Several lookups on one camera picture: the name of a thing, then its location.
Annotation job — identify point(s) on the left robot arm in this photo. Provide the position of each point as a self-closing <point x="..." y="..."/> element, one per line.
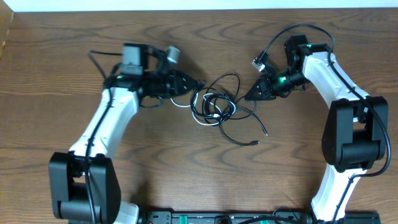
<point x="83" y="183"/>

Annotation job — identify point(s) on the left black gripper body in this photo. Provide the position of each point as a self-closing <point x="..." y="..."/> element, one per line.
<point x="169" y="82"/>

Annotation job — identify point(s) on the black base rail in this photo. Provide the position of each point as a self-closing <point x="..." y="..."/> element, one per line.
<point x="281" y="216"/>

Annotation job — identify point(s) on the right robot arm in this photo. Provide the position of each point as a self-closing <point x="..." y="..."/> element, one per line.
<point x="355" y="142"/>

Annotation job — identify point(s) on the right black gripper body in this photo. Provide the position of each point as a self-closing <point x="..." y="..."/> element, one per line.
<point x="280" y="84"/>

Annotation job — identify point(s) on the cardboard box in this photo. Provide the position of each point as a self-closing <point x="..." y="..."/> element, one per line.
<point x="6" y="19"/>

